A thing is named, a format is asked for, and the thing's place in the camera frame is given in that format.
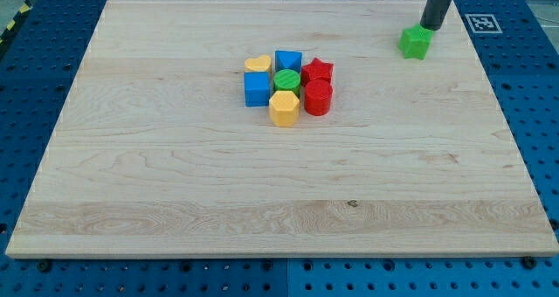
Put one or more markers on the white fiducial marker tag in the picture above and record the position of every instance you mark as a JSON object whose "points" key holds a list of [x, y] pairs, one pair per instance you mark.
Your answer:
{"points": [[481, 23]]}

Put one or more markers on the green cylinder block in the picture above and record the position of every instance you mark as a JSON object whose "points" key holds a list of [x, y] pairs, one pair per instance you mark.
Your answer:
{"points": [[287, 80]]}

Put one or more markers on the red star block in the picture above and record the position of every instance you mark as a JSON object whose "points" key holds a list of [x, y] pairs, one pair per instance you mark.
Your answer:
{"points": [[316, 69]]}

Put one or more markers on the blue cube block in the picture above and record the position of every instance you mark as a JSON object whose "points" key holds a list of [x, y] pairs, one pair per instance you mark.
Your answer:
{"points": [[257, 89]]}

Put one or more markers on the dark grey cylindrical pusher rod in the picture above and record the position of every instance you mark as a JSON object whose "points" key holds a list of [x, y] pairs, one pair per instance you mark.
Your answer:
{"points": [[434, 14]]}

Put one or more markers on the blue triangle block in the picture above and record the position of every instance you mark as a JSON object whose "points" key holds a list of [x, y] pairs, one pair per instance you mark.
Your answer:
{"points": [[288, 60]]}

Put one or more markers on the green star block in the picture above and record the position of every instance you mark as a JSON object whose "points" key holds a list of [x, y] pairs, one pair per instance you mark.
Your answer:
{"points": [[415, 41]]}

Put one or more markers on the yellow black hazard tape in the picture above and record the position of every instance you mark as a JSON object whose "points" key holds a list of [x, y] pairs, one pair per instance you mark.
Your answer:
{"points": [[16, 23]]}

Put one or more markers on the yellow heart block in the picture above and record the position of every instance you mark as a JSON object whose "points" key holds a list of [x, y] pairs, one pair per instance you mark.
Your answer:
{"points": [[262, 63]]}

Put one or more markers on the yellow hexagon block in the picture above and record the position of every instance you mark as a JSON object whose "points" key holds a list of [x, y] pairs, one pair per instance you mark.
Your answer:
{"points": [[284, 108]]}

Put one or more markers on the light wooden board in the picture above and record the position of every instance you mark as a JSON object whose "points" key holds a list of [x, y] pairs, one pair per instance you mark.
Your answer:
{"points": [[156, 156]]}

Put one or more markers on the red cylinder block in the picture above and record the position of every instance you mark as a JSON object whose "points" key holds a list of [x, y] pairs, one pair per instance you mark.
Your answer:
{"points": [[318, 97]]}

